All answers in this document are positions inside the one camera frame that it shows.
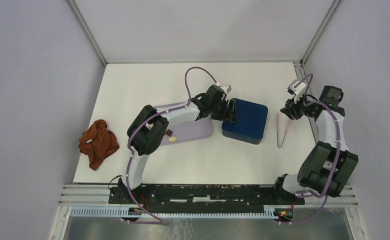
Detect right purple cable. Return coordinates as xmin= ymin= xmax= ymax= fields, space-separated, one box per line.
xmin=292 ymin=73 xmax=342 ymax=225

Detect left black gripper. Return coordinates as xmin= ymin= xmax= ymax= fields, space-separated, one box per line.
xmin=210 ymin=98 xmax=237 ymax=123

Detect brown crumpled cloth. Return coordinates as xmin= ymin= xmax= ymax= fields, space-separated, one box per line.
xmin=78 ymin=119 xmax=120 ymax=171

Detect blue tin lid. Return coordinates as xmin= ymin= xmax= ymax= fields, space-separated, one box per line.
xmin=221 ymin=98 xmax=269 ymax=145

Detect white oval chocolate bottom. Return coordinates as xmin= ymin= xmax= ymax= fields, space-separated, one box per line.
xmin=168 ymin=136 xmax=176 ymax=143

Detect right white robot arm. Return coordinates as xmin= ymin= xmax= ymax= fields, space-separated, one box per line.
xmin=271 ymin=85 xmax=359 ymax=204

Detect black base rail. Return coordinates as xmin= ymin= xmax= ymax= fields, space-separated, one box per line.
xmin=108 ymin=184 xmax=305 ymax=214

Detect pink tongs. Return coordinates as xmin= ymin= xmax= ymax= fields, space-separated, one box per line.
xmin=276 ymin=112 xmax=292 ymax=149

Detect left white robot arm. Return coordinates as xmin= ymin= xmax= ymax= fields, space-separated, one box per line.
xmin=120 ymin=84 xmax=233 ymax=204

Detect purple chocolate tray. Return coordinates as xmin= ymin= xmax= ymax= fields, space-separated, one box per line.
xmin=160 ymin=116 xmax=214 ymax=146

